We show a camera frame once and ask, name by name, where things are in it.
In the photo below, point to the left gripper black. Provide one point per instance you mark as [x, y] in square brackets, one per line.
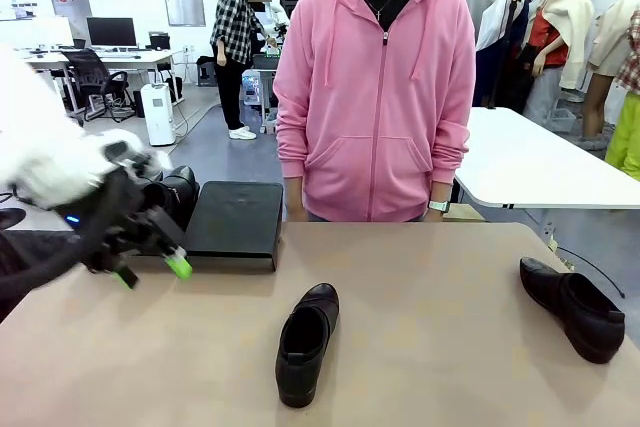
[105, 217]

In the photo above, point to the black leather shoe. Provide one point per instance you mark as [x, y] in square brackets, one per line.
[182, 192]
[590, 327]
[300, 377]

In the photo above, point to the person's left forearm pink sleeve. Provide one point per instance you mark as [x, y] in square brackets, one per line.
[450, 152]

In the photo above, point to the person's right forearm pink sleeve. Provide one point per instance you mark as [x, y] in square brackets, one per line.
[292, 152]

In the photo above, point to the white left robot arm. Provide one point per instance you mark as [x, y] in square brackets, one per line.
[35, 147]

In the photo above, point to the person's right hand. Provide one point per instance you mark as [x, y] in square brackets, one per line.
[296, 199]

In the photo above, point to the person's left hand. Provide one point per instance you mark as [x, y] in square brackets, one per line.
[436, 217]

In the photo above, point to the black platform surface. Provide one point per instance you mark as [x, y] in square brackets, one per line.
[30, 243]

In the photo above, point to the black round base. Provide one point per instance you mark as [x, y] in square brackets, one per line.
[11, 218]

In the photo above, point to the white air purifier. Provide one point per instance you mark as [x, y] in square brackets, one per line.
[158, 114]

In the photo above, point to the black office chair at desk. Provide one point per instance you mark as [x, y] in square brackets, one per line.
[105, 77]

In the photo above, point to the small grey stool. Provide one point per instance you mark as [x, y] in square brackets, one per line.
[206, 74]

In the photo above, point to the plastic-wrapped bottle pack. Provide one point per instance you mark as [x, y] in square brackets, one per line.
[250, 89]

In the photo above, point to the long white office desk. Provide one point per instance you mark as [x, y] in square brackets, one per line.
[150, 54]

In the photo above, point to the black desktop printer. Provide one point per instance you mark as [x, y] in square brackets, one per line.
[159, 41]

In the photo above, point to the black computer monitor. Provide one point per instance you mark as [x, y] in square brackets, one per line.
[111, 31]

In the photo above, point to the person in plaid shirt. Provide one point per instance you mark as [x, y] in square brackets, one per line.
[235, 32]

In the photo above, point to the white display panel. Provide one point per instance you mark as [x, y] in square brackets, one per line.
[52, 31]

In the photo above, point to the person in pink hoodie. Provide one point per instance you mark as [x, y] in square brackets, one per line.
[375, 112]

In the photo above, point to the white wrist watch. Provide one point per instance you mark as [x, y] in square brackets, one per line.
[439, 206]

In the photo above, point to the black t-shirt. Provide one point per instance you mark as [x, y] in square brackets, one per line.
[385, 2]

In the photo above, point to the large white table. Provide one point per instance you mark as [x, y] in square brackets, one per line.
[525, 157]

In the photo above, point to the mannequin white navy coat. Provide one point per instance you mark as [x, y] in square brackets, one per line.
[500, 32]

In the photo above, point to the mannequin grey tank top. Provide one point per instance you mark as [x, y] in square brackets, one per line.
[482, 2]

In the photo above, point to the grey plastic bin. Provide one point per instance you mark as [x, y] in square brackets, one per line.
[561, 119]

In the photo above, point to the mannequin red top cream jacket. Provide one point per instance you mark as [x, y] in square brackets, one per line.
[555, 22]

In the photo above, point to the mannequin bucket hat beige jacket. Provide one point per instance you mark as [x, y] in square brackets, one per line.
[610, 32]

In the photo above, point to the grey wall cabinet red sign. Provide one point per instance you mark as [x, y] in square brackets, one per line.
[70, 7]

